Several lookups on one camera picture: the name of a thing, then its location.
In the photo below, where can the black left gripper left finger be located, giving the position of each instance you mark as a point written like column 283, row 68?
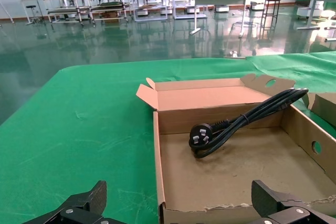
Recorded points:
column 92, row 197

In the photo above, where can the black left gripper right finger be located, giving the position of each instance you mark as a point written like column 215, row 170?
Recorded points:
column 265, row 197

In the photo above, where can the large white robot base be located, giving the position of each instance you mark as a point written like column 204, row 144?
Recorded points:
column 308, row 12

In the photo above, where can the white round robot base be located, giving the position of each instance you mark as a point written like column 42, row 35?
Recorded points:
column 142, row 12
column 221, row 9
column 256, row 6

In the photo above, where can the cardboard box with intact lid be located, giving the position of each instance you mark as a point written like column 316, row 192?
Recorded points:
column 223, row 176

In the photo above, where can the cardboard box with torn lid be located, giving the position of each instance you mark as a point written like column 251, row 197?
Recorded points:
column 325, row 108

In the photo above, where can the green table cloth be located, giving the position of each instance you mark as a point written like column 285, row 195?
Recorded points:
column 78, row 129

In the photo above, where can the metal table clamp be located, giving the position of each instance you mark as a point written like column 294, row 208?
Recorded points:
column 233, row 54

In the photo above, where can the black round stool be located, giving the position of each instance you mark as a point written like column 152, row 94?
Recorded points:
column 31, row 6

